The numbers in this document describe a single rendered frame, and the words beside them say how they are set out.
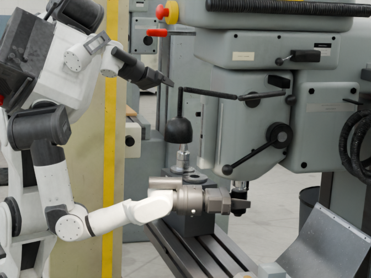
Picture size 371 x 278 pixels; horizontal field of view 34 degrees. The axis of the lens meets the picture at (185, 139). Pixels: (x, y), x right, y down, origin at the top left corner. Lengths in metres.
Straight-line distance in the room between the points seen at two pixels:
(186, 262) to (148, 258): 2.32
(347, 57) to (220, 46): 0.36
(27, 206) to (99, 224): 0.47
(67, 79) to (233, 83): 0.49
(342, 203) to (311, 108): 0.44
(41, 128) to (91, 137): 1.71
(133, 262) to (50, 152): 2.57
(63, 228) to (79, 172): 1.72
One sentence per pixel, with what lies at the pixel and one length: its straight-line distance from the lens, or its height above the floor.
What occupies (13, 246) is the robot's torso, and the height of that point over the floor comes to 0.92.
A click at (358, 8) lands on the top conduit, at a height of 1.80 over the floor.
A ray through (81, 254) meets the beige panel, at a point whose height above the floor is 0.29.
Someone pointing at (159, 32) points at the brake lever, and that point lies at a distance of 1.69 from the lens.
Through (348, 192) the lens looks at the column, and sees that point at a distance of 1.97.
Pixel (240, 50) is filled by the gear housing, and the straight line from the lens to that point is 1.55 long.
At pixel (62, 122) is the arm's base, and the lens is 1.72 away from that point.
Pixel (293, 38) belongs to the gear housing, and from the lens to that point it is 1.61.
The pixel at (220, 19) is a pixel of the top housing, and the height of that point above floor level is 1.76.
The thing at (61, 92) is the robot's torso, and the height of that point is 1.52.
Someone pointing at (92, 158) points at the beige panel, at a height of 0.87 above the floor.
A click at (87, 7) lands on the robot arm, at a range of 1.95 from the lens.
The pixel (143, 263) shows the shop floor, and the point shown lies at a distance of 4.21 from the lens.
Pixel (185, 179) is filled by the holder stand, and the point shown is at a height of 1.18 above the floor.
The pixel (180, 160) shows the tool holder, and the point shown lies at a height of 1.22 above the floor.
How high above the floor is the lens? 1.83
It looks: 14 degrees down
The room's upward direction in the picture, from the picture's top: 3 degrees clockwise
